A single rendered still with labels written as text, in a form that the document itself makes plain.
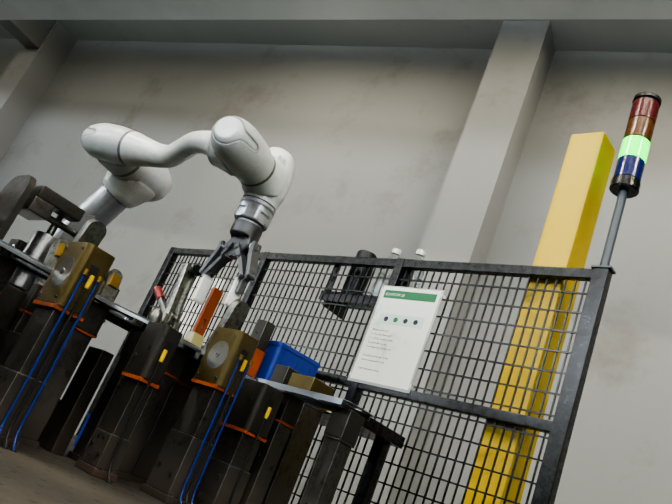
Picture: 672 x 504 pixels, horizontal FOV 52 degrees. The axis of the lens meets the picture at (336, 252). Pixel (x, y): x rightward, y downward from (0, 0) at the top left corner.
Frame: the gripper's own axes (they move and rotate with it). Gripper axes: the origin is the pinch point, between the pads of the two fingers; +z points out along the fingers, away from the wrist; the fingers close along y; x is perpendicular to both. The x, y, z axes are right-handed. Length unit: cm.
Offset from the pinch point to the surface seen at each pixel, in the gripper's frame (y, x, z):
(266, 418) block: 24.1, 7.6, 21.9
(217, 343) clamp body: 19.3, -8.2, 12.5
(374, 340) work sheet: 3, 55, -14
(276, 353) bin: -11.0, 34.0, 1.1
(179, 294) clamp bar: -15.1, 0.1, 0.0
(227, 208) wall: -266, 161, -129
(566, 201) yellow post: 48, 59, -63
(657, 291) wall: 8, 241, -124
